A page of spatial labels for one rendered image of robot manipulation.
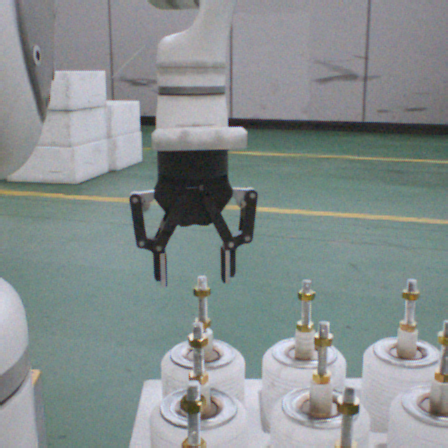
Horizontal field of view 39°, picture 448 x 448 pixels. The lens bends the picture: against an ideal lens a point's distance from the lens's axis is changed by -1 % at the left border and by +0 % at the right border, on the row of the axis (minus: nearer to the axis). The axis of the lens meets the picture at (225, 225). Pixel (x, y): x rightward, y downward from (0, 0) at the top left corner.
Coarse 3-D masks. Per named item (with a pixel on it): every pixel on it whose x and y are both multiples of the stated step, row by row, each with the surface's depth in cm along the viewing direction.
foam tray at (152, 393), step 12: (144, 384) 80; (156, 384) 80; (252, 384) 80; (360, 384) 80; (144, 396) 77; (156, 396) 77; (252, 396) 77; (360, 396) 80; (144, 408) 75; (252, 408) 75; (144, 420) 72; (252, 420) 72; (144, 432) 70; (252, 432) 70; (372, 432) 70; (132, 444) 68; (144, 444) 68; (252, 444) 68; (264, 444) 68; (372, 444) 67; (384, 444) 68
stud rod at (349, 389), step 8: (344, 384) 48; (352, 384) 48; (344, 392) 48; (352, 392) 47; (344, 400) 48; (352, 400) 48; (344, 416) 48; (352, 416) 48; (344, 424) 48; (352, 424) 48; (344, 432) 48; (352, 432) 48; (344, 440) 48; (352, 440) 49
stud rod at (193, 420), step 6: (186, 384) 47; (192, 384) 47; (198, 384) 47; (192, 390) 47; (198, 390) 47; (192, 396) 47; (198, 396) 47; (192, 414) 48; (198, 414) 48; (192, 420) 48; (198, 420) 48; (192, 426) 48; (198, 426) 48; (192, 432) 48; (198, 432) 48; (192, 438) 48; (198, 438) 48; (192, 444) 48; (198, 444) 48
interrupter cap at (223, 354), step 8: (184, 344) 75; (216, 344) 75; (224, 344) 75; (176, 352) 73; (184, 352) 73; (192, 352) 73; (216, 352) 73; (224, 352) 73; (232, 352) 72; (176, 360) 70; (184, 360) 71; (192, 360) 71; (208, 360) 71; (216, 360) 71; (224, 360) 71; (232, 360) 71; (184, 368) 69; (192, 368) 69; (208, 368) 69; (216, 368) 69
